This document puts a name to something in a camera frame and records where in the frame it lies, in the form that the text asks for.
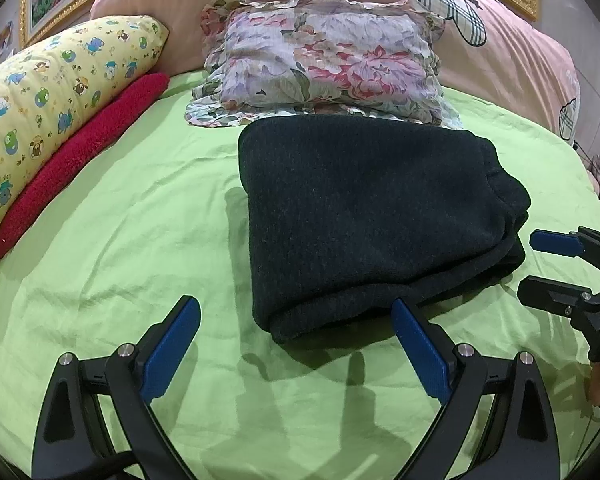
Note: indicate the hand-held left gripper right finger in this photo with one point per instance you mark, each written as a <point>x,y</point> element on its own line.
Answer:
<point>420,350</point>

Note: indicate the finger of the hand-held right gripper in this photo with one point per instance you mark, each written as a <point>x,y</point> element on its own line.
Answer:
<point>555,242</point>
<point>545,292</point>

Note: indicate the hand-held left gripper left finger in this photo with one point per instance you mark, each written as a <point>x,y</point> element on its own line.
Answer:
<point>172,347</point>

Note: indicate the dark knit pants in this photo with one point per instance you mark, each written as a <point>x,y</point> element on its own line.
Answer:
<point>355,210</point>

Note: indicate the green bed sheet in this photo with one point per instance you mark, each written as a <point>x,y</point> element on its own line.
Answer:
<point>130,235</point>

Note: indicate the large pink pillow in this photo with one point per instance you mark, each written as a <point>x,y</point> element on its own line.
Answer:
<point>505,60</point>

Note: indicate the red towel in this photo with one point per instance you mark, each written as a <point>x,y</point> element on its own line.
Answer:
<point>80,145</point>

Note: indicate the yellow printed bolster pillow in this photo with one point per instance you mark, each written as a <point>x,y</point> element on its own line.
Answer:
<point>45,105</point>

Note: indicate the floral ruffled pillow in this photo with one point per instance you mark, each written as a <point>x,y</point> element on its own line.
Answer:
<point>325,60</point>

